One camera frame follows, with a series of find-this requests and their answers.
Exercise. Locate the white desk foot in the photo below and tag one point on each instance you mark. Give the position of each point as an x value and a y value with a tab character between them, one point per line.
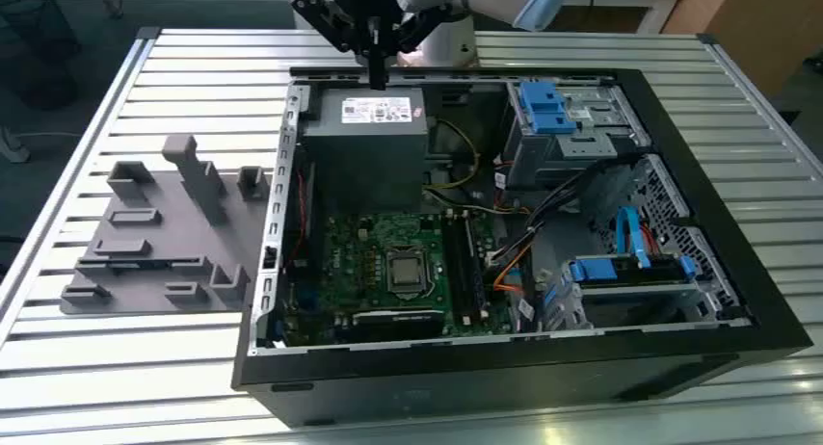
14	146

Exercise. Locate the green motherboard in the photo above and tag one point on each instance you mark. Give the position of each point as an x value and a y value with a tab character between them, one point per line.
348	257

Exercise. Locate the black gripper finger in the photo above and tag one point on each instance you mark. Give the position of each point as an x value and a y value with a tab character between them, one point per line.
415	31
325	21

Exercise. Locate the blue plastic drive latch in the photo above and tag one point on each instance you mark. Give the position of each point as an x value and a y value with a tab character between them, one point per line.
554	123
543	96

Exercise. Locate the silver drive cage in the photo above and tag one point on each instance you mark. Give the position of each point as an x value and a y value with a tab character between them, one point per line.
579	149

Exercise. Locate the white frame desk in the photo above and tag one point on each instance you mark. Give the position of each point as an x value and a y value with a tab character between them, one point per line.
662	11

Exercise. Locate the wooden cabinet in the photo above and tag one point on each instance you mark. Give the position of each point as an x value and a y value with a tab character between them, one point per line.
760	21

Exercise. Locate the green RAM stick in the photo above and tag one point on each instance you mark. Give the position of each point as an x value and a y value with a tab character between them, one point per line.
136	264

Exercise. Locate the CPU socket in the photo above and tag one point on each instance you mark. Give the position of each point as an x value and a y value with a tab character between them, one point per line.
407	296

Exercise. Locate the grey parts rack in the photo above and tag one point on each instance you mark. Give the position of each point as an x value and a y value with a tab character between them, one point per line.
174	233

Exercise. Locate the silver CPU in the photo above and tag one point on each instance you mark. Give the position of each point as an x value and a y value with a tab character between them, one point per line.
407	274

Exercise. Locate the hard disk in blue carrier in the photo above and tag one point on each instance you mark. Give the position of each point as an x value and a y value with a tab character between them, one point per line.
595	270

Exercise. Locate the grey power supply unit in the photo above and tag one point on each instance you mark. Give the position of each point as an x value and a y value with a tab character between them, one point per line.
360	165

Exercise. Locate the black PC case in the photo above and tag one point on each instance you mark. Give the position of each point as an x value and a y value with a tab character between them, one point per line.
451	387

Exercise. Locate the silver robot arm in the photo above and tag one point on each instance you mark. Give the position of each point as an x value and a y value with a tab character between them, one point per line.
451	40

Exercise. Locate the black RAM slot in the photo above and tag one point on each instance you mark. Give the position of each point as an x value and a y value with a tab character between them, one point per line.
456	271

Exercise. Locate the silver disk bay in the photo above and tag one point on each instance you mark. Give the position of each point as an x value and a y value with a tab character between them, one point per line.
710	291

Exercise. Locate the black graphics card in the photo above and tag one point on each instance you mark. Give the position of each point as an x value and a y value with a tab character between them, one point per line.
399	325

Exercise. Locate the blue expansion slot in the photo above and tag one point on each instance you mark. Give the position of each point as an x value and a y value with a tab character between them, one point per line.
308	300

